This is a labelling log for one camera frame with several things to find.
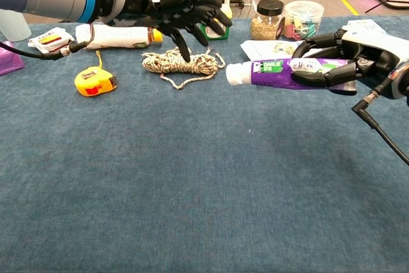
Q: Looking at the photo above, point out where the light blue plastic cup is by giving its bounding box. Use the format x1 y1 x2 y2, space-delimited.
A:
0 9 32 42

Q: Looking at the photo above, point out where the beige braided rope bundle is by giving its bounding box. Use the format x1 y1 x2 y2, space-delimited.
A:
141 45 227 90

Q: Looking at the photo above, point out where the white wrapped bottle yellow cap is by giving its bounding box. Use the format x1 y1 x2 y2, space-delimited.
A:
75 23 164 51

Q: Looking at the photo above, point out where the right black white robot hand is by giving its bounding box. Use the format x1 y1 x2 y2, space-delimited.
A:
291 28 409 98

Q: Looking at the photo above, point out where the white red snack packet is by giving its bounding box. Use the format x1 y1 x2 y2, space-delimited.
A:
27 26 76 56

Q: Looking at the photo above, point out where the grain jar black lid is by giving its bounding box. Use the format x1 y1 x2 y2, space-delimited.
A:
250 0 285 41

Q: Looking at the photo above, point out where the white printed food bag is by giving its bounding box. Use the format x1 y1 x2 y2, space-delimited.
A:
240 38 323 63

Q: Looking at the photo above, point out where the clear jar of binder clips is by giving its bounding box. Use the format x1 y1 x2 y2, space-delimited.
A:
282 0 325 41

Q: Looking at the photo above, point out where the white blue milk carton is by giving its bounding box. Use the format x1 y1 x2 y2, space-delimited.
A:
343 19 392 36

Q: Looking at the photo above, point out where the yellow tape measure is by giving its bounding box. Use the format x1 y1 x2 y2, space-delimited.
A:
74 50 118 97

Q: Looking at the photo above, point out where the small purple box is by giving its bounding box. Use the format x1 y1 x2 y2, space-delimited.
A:
0 41 26 76

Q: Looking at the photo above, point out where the black right hand cable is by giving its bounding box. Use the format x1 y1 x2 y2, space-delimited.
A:
351 89 409 167

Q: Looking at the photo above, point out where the green box yellow lid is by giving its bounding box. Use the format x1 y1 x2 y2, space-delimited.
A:
197 4 233 41

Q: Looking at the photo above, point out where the thin black rod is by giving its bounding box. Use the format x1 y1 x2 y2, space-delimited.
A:
365 0 409 14

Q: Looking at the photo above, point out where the black left hand cable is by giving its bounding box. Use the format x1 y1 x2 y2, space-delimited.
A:
0 23 96 61

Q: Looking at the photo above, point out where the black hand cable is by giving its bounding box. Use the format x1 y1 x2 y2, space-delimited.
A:
0 23 96 61
351 89 409 167

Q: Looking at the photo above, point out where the purple white toothpaste tube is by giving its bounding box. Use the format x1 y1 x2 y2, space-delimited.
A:
225 58 357 92

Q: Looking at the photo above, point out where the blue table cloth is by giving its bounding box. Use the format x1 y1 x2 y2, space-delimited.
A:
0 15 409 273

